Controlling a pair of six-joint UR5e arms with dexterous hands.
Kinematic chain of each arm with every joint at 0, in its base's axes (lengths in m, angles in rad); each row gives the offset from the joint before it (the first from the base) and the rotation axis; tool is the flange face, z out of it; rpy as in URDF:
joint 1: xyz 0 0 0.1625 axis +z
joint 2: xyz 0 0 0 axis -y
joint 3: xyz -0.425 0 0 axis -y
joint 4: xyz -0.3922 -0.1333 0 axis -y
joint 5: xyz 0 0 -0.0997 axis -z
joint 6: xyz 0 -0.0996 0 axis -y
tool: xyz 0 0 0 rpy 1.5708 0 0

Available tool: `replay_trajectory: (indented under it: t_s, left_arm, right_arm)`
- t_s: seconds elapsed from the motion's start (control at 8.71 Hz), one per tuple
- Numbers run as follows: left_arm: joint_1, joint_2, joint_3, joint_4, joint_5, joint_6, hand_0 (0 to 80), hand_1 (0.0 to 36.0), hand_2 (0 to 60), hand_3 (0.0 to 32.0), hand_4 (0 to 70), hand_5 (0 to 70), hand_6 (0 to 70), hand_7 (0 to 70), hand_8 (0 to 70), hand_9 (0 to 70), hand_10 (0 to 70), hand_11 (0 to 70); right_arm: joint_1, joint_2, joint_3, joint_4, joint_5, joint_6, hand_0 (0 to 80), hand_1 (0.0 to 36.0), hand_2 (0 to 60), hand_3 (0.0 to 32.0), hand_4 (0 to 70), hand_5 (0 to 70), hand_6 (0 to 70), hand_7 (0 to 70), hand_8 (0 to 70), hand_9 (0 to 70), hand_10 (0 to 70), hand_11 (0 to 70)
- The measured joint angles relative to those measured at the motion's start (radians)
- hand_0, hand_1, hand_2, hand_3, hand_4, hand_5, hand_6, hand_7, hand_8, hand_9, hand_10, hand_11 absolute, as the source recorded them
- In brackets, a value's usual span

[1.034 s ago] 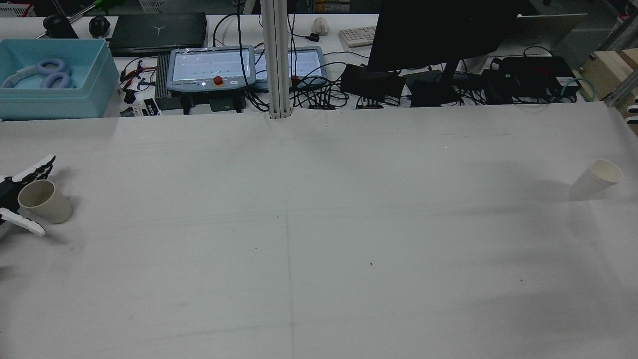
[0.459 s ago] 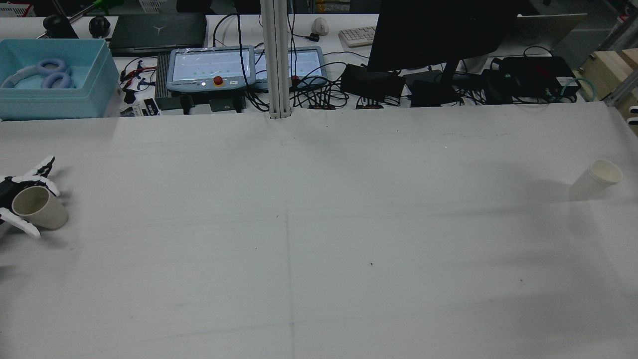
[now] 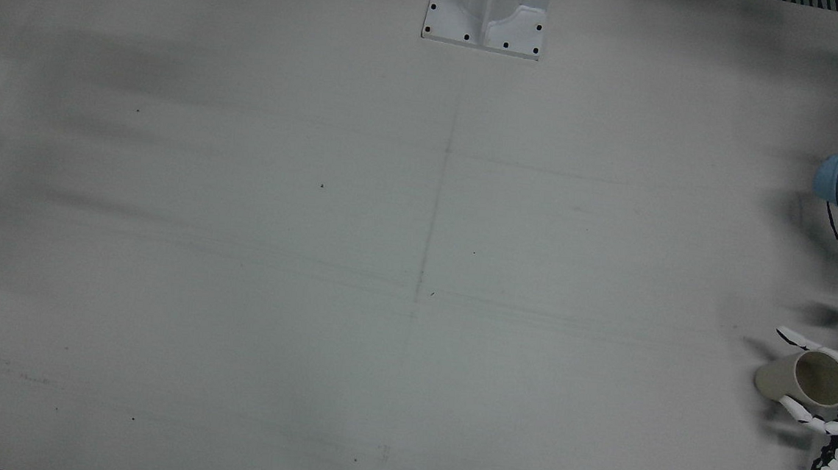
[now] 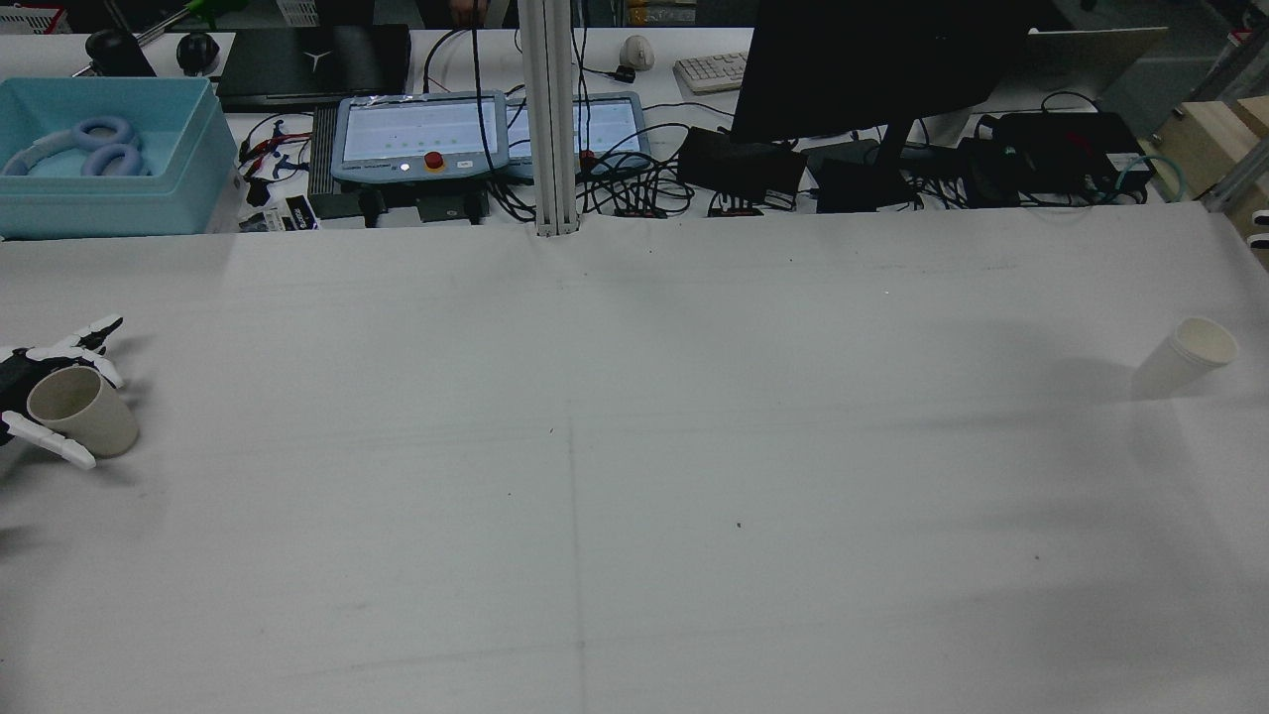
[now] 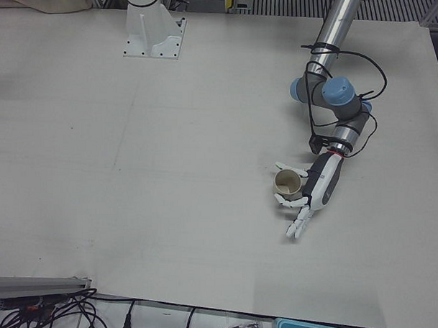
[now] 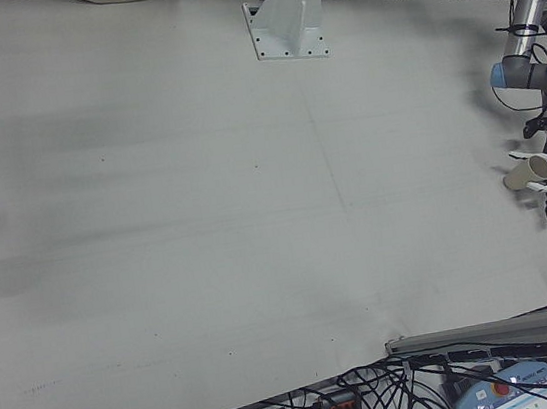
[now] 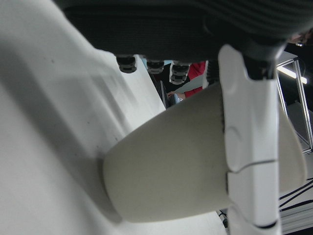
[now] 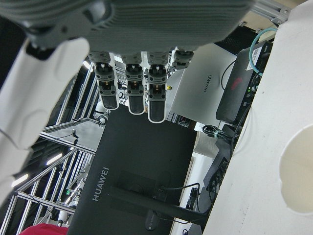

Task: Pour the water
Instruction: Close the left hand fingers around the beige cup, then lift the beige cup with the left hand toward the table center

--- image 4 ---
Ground beige paper cup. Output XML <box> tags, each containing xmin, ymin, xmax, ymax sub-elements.
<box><xmin>27</xmin><ymin>365</ymin><xmax>141</xmax><ymax>459</ymax></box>

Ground lavender headphones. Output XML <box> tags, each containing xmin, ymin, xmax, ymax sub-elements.
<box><xmin>2</xmin><ymin>115</ymin><xmax>151</xmax><ymax>180</ymax></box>

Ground black white printed cards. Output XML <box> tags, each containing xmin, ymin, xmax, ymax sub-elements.
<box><xmin>241</xmin><ymin>192</ymin><xmax>320</xmax><ymax>235</ymax></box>

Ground aluminium profile post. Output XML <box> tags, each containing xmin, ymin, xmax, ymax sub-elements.
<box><xmin>517</xmin><ymin>0</ymin><xmax>579</xmax><ymax>238</ymax></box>

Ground black round device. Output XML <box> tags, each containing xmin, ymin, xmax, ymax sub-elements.
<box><xmin>83</xmin><ymin>27</ymin><xmax>159</xmax><ymax>79</ymax></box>

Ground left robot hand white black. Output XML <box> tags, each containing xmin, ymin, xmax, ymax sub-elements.
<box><xmin>0</xmin><ymin>315</ymin><xmax>126</xmax><ymax>470</ymax></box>

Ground white keyboard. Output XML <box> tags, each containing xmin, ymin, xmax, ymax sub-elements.
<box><xmin>673</xmin><ymin>51</ymin><xmax>750</xmax><ymax>96</ymax></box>

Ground teal cable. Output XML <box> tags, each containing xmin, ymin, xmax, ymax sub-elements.
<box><xmin>1118</xmin><ymin>152</ymin><xmax>1192</xmax><ymax>205</ymax></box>

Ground black ridged box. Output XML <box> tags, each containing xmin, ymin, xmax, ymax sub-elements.
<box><xmin>306</xmin><ymin>103</ymin><xmax>344</xmax><ymax>196</ymax></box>

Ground black electronics box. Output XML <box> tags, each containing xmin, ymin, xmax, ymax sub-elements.
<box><xmin>976</xmin><ymin>110</ymin><xmax>1157</xmax><ymax>205</ymax></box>

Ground green plastic object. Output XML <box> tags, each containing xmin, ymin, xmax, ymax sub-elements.
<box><xmin>186</xmin><ymin>0</ymin><xmax>251</xmax><ymax>28</ymax></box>

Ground black monitor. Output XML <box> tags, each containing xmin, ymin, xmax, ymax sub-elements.
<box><xmin>728</xmin><ymin>0</ymin><xmax>1033</xmax><ymax>204</ymax></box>

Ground white paper cup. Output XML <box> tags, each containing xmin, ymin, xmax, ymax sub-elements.
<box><xmin>1130</xmin><ymin>315</ymin><xmax>1241</xmax><ymax>401</ymax></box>

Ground black computer mouse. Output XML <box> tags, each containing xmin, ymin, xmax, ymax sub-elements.
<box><xmin>175</xmin><ymin>31</ymin><xmax>222</xmax><ymax>76</ymax></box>

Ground light blue plastic box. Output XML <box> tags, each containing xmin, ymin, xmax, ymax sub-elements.
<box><xmin>0</xmin><ymin>76</ymin><xmax>240</xmax><ymax>240</ymax></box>

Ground black laptop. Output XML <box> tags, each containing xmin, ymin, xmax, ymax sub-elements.
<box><xmin>212</xmin><ymin>24</ymin><xmax>413</xmax><ymax>113</ymax></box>

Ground wooden box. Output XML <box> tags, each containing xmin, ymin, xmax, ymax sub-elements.
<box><xmin>1154</xmin><ymin>95</ymin><xmax>1269</xmax><ymax>215</ymax></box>

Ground grey blue teach pendant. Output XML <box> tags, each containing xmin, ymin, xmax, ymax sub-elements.
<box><xmin>506</xmin><ymin>91</ymin><xmax>651</xmax><ymax>180</ymax></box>
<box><xmin>329</xmin><ymin>90</ymin><xmax>513</xmax><ymax>187</ymax></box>

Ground white panel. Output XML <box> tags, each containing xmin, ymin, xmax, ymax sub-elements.
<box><xmin>1025</xmin><ymin>26</ymin><xmax>1172</xmax><ymax>110</ymax></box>

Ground black power brick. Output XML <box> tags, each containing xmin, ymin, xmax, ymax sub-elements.
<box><xmin>678</xmin><ymin>126</ymin><xmax>807</xmax><ymax>200</ymax></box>
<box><xmin>814</xmin><ymin>156</ymin><xmax>919</xmax><ymax>215</ymax></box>

